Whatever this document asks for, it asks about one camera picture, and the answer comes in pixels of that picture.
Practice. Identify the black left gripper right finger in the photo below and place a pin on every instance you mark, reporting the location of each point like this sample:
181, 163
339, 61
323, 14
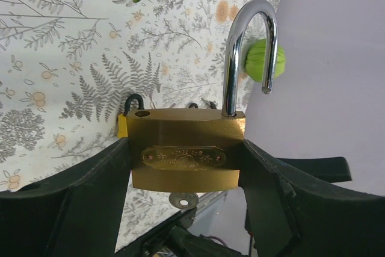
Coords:
296, 212

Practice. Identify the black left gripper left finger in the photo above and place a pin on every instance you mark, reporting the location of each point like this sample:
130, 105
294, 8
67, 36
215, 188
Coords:
76, 212

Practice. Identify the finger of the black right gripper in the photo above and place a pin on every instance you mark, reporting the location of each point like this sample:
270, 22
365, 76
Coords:
332, 170

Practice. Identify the yellow padlock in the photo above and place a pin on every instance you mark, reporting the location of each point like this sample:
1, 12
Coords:
122, 127

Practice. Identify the large brass padlock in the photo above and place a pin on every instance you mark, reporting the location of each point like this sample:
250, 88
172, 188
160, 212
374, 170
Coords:
186, 150

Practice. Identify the orange padlock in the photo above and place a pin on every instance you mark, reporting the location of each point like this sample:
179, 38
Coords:
203, 104

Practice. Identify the aluminium frame rail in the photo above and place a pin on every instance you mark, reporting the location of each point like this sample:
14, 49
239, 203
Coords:
208, 200

